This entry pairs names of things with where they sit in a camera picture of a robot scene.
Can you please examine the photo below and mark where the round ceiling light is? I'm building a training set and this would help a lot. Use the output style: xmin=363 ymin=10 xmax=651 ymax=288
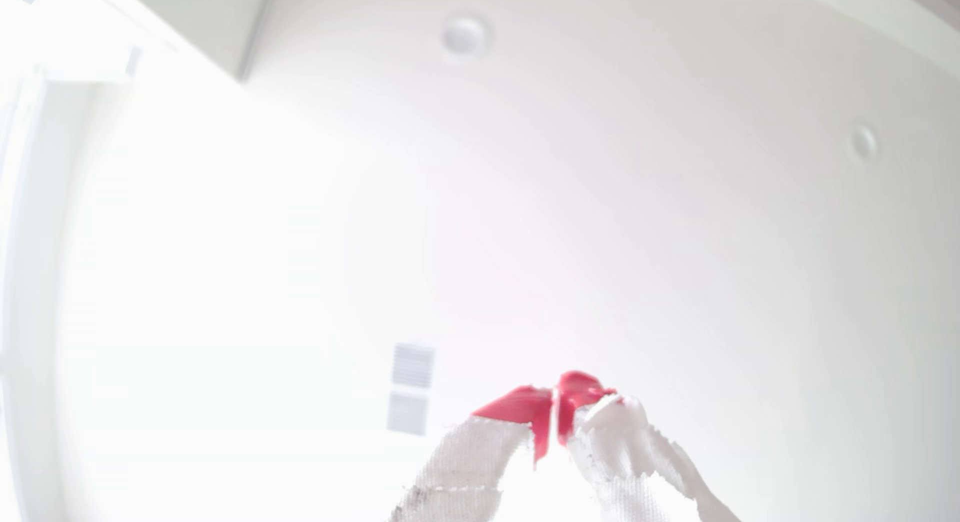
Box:
xmin=847 ymin=123 xmax=882 ymax=163
xmin=440 ymin=12 xmax=494 ymax=60

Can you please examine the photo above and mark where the slatted ceiling vent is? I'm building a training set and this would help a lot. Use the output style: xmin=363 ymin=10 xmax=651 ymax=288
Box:
xmin=390 ymin=343 xmax=436 ymax=389

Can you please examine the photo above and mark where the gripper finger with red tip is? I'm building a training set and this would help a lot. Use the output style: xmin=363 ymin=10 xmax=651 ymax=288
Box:
xmin=388 ymin=385 xmax=555 ymax=522
xmin=557 ymin=370 xmax=745 ymax=522

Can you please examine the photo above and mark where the plain ceiling panel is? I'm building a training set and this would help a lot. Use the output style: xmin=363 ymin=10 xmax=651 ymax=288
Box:
xmin=386 ymin=391 xmax=430 ymax=436

